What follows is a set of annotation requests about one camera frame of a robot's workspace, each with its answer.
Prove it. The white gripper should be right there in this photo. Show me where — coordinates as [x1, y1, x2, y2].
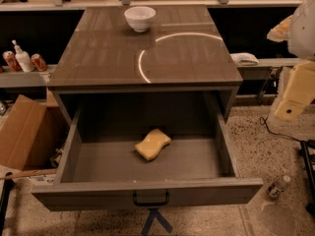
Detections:
[267, 0, 315, 121]

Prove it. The yellow sponge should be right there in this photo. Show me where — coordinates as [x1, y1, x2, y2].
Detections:
[134, 129, 171, 161]

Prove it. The open grey drawer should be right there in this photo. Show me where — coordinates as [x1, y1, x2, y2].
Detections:
[31, 90, 264, 212]

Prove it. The folded white cloth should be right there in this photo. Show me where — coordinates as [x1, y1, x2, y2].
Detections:
[231, 52, 259, 66]

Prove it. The black metal stand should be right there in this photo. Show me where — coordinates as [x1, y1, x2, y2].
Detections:
[300, 141, 315, 215]

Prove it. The grey wooden cabinet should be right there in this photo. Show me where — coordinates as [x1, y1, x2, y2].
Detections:
[48, 5, 242, 121]

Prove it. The clear plastic bottle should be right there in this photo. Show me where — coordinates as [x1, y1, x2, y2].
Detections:
[267, 175, 291, 199]

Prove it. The white ceramic bowl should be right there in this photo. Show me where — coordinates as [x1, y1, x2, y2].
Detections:
[124, 6, 157, 32]

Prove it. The red soda can right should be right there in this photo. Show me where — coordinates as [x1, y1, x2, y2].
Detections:
[31, 53, 48, 72]

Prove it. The red soda can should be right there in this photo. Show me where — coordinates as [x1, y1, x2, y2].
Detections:
[31, 53, 48, 72]
[2, 51, 21, 72]

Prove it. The white pump bottle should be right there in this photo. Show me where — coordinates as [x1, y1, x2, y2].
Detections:
[12, 40, 34, 73]

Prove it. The brown cardboard box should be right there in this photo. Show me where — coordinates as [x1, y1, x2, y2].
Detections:
[0, 94, 68, 170]

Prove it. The wooden stick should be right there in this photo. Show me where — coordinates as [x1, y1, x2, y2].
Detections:
[0, 168, 57, 180]

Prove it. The red soda can left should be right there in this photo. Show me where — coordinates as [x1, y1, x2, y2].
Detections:
[2, 51, 21, 72]

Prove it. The grey low shelf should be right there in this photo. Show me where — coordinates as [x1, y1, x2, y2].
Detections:
[0, 65, 57, 89]

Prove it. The black cable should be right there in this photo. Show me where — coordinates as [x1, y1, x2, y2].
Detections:
[259, 115, 304, 144]

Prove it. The black drawer handle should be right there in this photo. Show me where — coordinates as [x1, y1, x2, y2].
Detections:
[132, 192, 170, 207]

